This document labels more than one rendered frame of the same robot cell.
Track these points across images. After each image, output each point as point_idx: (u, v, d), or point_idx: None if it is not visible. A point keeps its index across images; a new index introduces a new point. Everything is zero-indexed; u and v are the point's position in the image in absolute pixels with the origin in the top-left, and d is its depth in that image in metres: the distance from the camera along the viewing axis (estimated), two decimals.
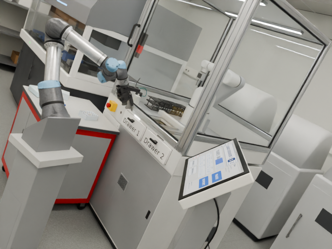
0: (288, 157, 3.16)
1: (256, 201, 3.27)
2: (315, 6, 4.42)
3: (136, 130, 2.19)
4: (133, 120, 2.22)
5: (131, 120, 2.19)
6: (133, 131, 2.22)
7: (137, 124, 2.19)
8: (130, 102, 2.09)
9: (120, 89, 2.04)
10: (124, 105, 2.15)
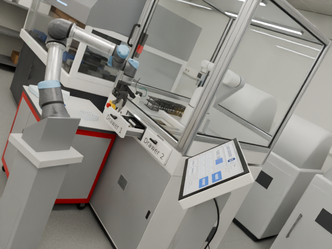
0: (288, 157, 3.16)
1: (256, 201, 3.27)
2: (315, 6, 4.42)
3: (118, 127, 2.09)
4: (115, 116, 2.12)
5: (113, 117, 2.09)
6: (115, 128, 2.12)
7: (119, 121, 2.10)
8: (122, 102, 2.06)
9: (120, 85, 2.03)
10: (113, 103, 2.10)
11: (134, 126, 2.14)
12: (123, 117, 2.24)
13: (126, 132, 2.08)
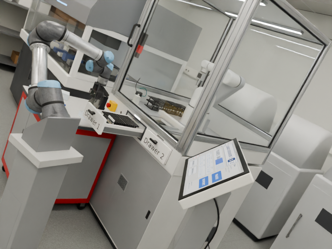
0: (288, 157, 3.16)
1: (256, 201, 3.27)
2: (315, 6, 4.42)
3: (96, 123, 1.98)
4: (93, 112, 2.00)
5: (91, 112, 1.98)
6: (93, 124, 2.00)
7: (97, 117, 1.98)
8: (99, 102, 2.24)
9: (97, 86, 2.20)
10: None
11: (113, 122, 2.03)
12: (103, 113, 2.13)
13: (104, 128, 1.96)
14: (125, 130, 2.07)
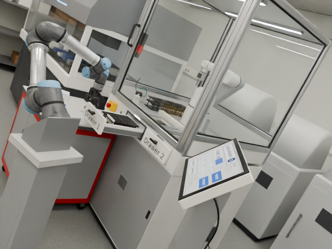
0: (288, 157, 3.16)
1: (256, 201, 3.27)
2: (315, 6, 4.42)
3: (96, 123, 1.98)
4: (93, 112, 2.00)
5: (91, 112, 1.98)
6: (93, 124, 2.00)
7: (97, 117, 1.98)
8: (95, 107, 2.24)
9: (93, 92, 2.19)
10: (85, 108, 2.26)
11: (113, 122, 2.03)
12: (103, 113, 2.13)
13: (104, 128, 1.96)
14: (125, 130, 2.07)
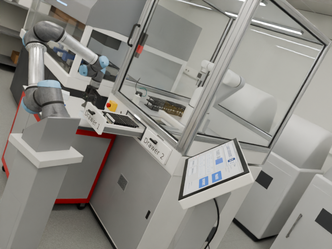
0: (288, 157, 3.16)
1: (256, 201, 3.27)
2: (315, 6, 4.42)
3: (96, 123, 1.98)
4: (93, 112, 2.00)
5: (91, 112, 1.98)
6: (93, 124, 2.00)
7: (97, 117, 1.98)
8: None
9: (89, 89, 2.21)
10: (83, 106, 2.27)
11: (113, 122, 2.03)
12: (103, 113, 2.13)
13: (104, 128, 1.96)
14: (125, 130, 2.07)
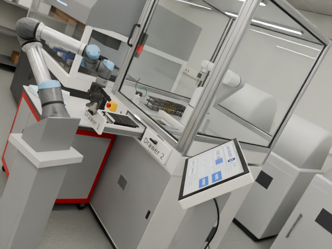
0: (288, 157, 3.16)
1: (256, 201, 3.27)
2: (315, 6, 4.42)
3: (96, 123, 1.98)
4: (93, 112, 2.00)
5: (91, 112, 1.98)
6: (93, 124, 2.00)
7: (97, 117, 1.98)
8: (97, 105, 1.96)
9: (94, 87, 1.93)
10: (87, 106, 2.00)
11: (113, 122, 2.03)
12: (103, 113, 2.13)
13: (104, 128, 1.96)
14: (125, 130, 2.07)
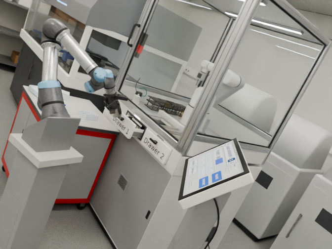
0: (288, 157, 3.16)
1: (256, 201, 3.27)
2: (315, 6, 4.42)
3: (125, 128, 2.13)
4: (122, 118, 2.16)
5: (120, 118, 2.13)
6: (122, 129, 2.16)
7: (126, 122, 2.13)
8: (118, 110, 2.07)
9: (107, 98, 2.02)
10: (112, 113, 2.14)
11: (141, 127, 2.18)
12: (130, 118, 2.28)
13: (133, 133, 2.12)
14: None
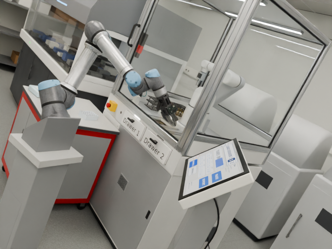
0: (288, 157, 3.16)
1: (256, 201, 3.27)
2: (315, 6, 4.42)
3: (136, 130, 2.19)
4: (133, 120, 2.22)
5: (131, 120, 2.19)
6: (133, 131, 2.22)
7: (137, 124, 2.19)
8: (174, 112, 1.83)
9: (166, 100, 1.76)
10: (173, 123, 1.81)
11: None
12: None
13: None
14: None
